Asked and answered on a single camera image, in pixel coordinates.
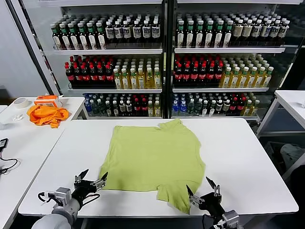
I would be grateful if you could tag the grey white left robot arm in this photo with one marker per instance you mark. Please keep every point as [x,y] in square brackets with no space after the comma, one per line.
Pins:
[52,223]

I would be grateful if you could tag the small blue water bottle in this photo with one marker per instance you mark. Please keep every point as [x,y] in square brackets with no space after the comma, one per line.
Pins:
[88,107]
[175,107]
[183,107]

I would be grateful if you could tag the black plastic crate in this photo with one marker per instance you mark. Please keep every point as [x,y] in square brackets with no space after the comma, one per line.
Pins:
[271,149]

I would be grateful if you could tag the orange and white box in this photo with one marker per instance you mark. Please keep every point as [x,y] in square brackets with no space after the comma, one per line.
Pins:
[45,97]

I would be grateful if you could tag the green-capped dark tea bottle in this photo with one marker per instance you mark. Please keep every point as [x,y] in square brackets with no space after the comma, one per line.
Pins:
[66,40]
[74,40]
[218,35]
[92,40]
[83,40]
[199,35]
[209,35]
[227,35]
[190,35]
[180,35]
[101,40]
[57,40]

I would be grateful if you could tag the white metal-framed side table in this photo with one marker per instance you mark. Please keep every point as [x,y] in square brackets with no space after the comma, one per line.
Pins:
[291,105]

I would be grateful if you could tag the beige masking tape roll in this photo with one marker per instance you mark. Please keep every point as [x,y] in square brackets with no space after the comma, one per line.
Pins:
[19,106]

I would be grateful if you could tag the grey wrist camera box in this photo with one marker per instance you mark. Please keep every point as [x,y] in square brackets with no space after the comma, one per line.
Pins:
[231,217]
[62,194]

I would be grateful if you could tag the small green-tinted water bottle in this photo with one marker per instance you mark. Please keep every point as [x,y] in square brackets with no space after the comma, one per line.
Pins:
[101,107]
[197,108]
[190,108]
[94,107]

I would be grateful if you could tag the grey bag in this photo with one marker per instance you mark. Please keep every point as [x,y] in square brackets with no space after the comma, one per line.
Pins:
[291,153]

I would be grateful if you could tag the beige-labelled dark drink bottle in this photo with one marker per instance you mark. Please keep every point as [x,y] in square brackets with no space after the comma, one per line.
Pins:
[247,29]
[238,29]

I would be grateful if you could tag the small yellow drink bottle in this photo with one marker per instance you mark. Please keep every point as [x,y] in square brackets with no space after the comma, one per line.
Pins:
[247,109]
[150,109]
[157,109]
[255,109]

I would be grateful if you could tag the red-capped cola bottle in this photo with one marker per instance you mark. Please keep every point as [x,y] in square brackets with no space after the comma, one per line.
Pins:
[102,76]
[202,76]
[78,76]
[218,76]
[210,76]
[109,76]
[194,76]
[86,76]
[178,76]
[94,76]
[70,76]
[186,76]

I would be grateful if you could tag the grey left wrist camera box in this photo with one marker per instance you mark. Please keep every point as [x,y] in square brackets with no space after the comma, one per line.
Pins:
[62,194]

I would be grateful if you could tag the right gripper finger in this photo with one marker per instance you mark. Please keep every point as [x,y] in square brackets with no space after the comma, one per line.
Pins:
[197,200]
[216,190]

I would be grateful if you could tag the black display tray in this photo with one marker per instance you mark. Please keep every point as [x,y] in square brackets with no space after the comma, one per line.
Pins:
[195,85]

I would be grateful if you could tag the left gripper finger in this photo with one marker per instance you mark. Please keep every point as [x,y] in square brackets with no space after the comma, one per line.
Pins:
[81,176]
[98,183]

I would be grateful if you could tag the small white-capped dark bottle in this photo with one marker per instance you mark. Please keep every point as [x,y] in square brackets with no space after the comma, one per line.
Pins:
[212,109]
[114,109]
[205,109]
[108,109]

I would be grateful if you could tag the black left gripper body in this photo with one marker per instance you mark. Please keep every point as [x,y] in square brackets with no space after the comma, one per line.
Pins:
[82,190]

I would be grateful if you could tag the small black electronic device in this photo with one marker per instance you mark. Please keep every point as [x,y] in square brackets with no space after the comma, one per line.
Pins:
[3,143]

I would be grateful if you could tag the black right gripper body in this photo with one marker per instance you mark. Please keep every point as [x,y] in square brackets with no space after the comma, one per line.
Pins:
[212,202]

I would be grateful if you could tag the blue-labelled dark drink bottle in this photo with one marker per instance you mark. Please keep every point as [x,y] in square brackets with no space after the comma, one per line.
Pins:
[256,30]
[275,30]
[283,31]
[127,31]
[109,32]
[118,31]
[155,31]
[266,30]
[146,31]
[137,31]

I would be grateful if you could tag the crumpled orange cloth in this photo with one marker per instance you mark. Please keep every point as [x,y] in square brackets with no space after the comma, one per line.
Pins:
[45,115]

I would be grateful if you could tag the white glass-sided shelf unit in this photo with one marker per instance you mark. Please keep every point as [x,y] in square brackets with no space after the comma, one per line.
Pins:
[50,14]
[293,35]

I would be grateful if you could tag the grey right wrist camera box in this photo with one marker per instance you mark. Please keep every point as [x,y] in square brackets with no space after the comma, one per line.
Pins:
[231,217]

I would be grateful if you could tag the light green t-shirt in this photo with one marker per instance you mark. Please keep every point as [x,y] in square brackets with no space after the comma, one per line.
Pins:
[152,155]

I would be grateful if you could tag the crumpled white paper scrap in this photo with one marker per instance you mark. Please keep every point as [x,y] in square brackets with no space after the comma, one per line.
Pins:
[17,117]

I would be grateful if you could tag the small black white-labelled bottle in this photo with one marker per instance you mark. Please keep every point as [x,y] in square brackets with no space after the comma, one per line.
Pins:
[226,106]
[122,107]
[219,106]
[128,107]

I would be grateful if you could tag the yellow tea bottle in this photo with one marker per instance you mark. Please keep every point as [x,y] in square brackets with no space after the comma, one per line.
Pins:
[141,81]
[118,81]
[226,81]
[243,81]
[149,81]
[234,81]
[133,81]
[125,81]
[251,81]
[259,81]
[157,80]
[267,81]

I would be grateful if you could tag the small red-capped dark bottle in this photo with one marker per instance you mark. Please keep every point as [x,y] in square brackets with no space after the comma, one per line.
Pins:
[241,106]
[144,107]
[136,107]
[234,106]

